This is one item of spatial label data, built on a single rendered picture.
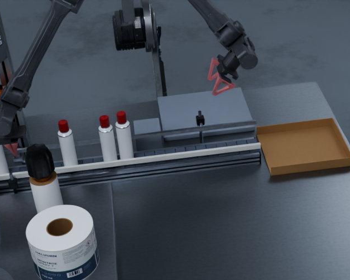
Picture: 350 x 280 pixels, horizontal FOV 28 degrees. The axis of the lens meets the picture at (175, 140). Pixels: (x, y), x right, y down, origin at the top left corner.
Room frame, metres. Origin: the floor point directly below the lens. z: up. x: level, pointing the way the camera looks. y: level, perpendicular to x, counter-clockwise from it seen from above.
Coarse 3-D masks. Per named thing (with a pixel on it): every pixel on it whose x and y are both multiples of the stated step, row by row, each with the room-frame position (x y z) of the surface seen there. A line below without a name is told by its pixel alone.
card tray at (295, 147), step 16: (272, 128) 2.20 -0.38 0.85; (288, 128) 2.20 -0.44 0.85; (304, 128) 2.21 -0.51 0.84; (320, 128) 2.20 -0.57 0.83; (336, 128) 2.15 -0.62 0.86; (272, 144) 2.12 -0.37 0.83; (288, 144) 2.11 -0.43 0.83; (304, 144) 2.11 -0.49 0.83; (320, 144) 2.10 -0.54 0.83; (336, 144) 2.09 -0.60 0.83; (272, 160) 2.03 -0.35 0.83; (288, 160) 2.02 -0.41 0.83; (304, 160) 2.01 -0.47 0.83; (320, 160) 2.00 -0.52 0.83; (336, 160) 1.95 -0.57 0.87
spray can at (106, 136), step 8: (104, 120) 2.02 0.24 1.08; (104, 128) 2.02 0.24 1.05; (112, 128) 2.02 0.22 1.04; (104, 136) 2.01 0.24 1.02; (112, 136) 2.02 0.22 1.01; (104, 144) 2.01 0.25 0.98; (112, 144) 2.01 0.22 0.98; (104, 152) 2.01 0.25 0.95; (112, 152) 2.01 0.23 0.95; (104, 160) 2.02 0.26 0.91; (112, 160) 2.01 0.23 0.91
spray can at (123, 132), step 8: (120, 112) 2.05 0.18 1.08; (120, 120) 2.03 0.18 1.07; (120, 128) 2.02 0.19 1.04; (128, 128) 2.03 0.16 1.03; (120, 136) 2.03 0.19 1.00; (128, 136) 2.03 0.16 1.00; (120, 144) 2.03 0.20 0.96; (128, 144) 2.03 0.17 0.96; (120, 152) 2.03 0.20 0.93; (128, 152) 2.03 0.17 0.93
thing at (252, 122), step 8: (184, 128) 2.10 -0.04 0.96; (192, 128) 2.09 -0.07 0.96; (200, 128) 2.09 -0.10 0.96; (208, 128) 2.09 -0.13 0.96; (216, 128) 2.09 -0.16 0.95; (136, 136) 2.08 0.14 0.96; (144, 136) 2.08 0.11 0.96; (152, 136) 2.08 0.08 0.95; (56, 144) 2.07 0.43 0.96; (80, 144) 2.07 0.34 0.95; (88, 144) 2.07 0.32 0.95; (8, 152) 2.05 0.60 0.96
